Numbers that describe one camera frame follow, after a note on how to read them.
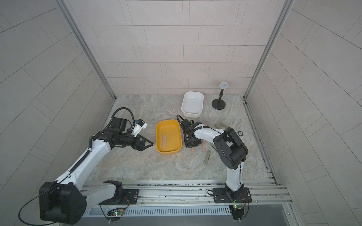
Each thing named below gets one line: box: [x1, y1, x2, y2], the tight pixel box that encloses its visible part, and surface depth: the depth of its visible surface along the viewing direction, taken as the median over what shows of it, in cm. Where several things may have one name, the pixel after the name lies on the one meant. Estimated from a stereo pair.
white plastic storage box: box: [181, 90, 205, 119], surface depth 110 cm
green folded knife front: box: [203, 149, 212, 166], surface depth 86 cm
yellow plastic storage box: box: [156, 119, 182, 155], surface depth 93 cm
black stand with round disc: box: [211, 81, 229, 110], surface depth 113 cm
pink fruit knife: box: [163, 134, 167, 148], surface depth 93 cm
